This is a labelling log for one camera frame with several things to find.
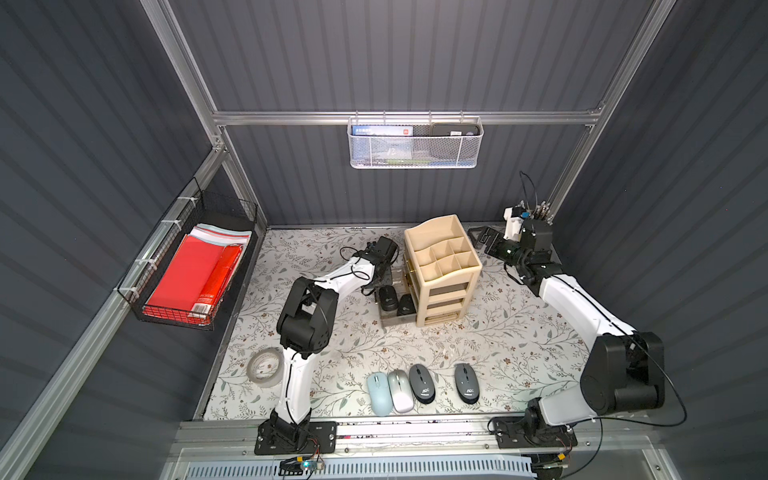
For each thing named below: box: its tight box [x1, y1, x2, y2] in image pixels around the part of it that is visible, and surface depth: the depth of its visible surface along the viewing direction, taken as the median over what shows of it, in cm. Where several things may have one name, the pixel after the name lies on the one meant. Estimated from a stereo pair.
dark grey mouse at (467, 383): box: [454, 363, 480, 405], surface depth 82 cm
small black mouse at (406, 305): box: [396, 294, 416, 316], surface depth 95 cm
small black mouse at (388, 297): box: [378, 285, 398, 311], surface depth 98 cm
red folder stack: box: [142, 223, 252, 325], surface depth 72 cm
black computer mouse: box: [409, 363, 436, 404], surface depth 82 cm
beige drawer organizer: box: [404, 214, 482, 327], surface depth 82 cm
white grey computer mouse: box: [387, 369, 414, 413], surface depth 82 cm
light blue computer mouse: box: [367, 372, 393, 417], surface depth 80 cm
